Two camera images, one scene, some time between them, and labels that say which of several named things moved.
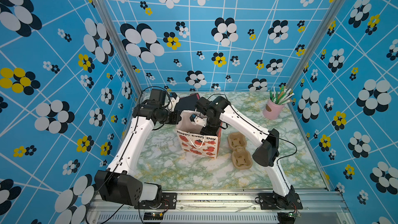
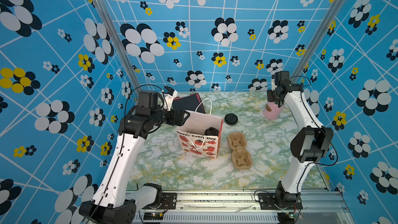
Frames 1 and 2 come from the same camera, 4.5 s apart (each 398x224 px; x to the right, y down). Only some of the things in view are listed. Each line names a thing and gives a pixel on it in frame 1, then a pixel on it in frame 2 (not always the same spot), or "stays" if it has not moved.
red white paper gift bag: (192, 141) stays
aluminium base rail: (214, 208) stays
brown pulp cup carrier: (242, 158) stays
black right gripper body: (210, 128) to (271, 96)
